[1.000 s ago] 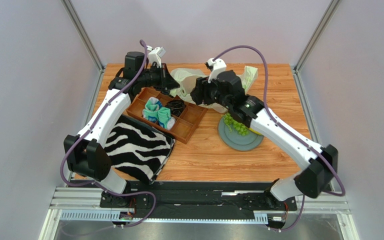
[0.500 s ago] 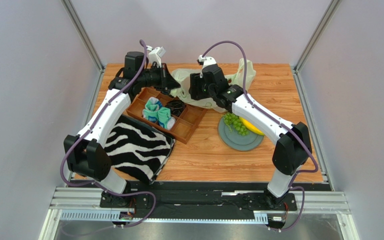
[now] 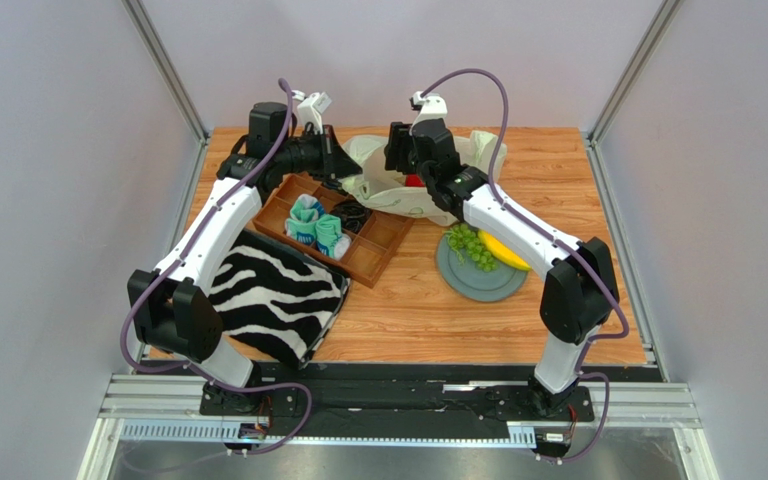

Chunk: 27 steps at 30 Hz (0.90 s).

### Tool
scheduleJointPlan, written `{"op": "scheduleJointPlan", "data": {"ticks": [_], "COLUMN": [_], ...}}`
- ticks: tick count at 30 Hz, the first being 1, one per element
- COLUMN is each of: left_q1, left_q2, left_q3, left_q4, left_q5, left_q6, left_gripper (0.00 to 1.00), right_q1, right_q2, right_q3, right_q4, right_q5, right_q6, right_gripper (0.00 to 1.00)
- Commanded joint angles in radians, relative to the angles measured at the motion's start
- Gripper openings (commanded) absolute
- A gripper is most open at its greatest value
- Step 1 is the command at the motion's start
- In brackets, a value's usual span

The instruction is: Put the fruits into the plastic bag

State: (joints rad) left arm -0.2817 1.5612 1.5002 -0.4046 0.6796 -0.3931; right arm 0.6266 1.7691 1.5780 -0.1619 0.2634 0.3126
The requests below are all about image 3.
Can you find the yellow banana bunch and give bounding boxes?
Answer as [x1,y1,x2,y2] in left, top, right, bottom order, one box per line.
[477,230,532,271]

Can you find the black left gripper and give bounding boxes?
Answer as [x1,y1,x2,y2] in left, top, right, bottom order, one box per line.
[275,126,363,183]

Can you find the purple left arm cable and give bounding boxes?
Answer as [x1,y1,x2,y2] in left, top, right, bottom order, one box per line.
[119,77,313,457]

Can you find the red apple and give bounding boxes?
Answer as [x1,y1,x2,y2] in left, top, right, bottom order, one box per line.
[404,174,425,188]

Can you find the grey blue plate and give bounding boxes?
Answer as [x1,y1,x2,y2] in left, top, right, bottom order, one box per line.
[435,230,529,303]

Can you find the green grape bunch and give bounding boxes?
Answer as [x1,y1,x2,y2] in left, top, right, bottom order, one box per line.
[443,223,498,272]

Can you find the black rolled sock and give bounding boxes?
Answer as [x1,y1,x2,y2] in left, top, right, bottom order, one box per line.
[329,199,372,234]

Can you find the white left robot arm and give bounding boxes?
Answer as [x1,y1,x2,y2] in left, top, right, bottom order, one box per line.
[123,91,361,390]

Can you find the aluminium frame rail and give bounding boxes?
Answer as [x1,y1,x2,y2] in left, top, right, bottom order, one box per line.
[78,362,719,479]

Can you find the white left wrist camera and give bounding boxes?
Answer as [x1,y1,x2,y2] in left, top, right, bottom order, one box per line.
[291,90,332,137]

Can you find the pale green plastic bag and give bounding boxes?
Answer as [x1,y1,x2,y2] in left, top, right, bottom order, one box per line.
[340,130,507,226]

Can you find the wooden compartment tray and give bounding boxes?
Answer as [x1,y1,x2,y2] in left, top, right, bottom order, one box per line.
[252,174,414,287]

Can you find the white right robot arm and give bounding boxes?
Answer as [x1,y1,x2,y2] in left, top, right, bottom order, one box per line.
[384,119,620,399]

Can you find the teal white sock pair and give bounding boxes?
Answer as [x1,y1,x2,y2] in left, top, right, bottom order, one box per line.
[284,194,351,260]

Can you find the zebra striped cloth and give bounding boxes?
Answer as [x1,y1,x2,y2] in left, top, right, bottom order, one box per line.
[209,229,352,370]

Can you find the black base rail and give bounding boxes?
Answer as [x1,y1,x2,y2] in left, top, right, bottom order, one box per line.
[199,362,599,440]

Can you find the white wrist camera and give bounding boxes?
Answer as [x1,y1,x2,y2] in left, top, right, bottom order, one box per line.
[291,90,332,137]
[410,91,448,126]

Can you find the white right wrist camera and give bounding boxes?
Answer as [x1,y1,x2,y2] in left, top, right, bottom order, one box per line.
[410,91,448,126]

